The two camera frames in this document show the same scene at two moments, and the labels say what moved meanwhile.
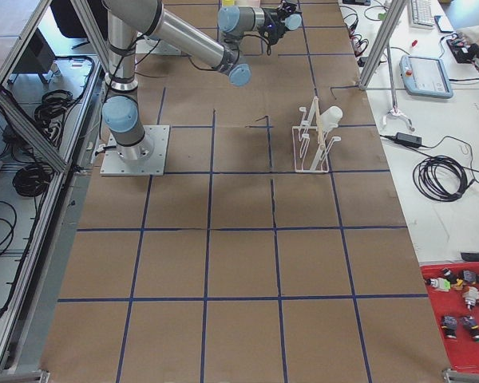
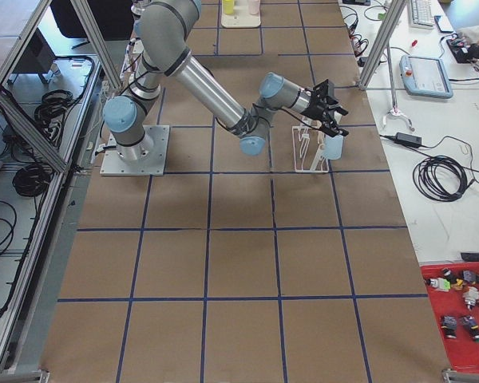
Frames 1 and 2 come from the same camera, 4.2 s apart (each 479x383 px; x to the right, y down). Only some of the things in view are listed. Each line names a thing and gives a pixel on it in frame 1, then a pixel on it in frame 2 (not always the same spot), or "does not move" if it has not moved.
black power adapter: (409, 140) does not move
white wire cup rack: (311, 145) does not move
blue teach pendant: (425, 76) does not move
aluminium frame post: (393, 11) does not move
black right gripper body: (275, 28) → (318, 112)
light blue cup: (293, 21) → (334, 145)
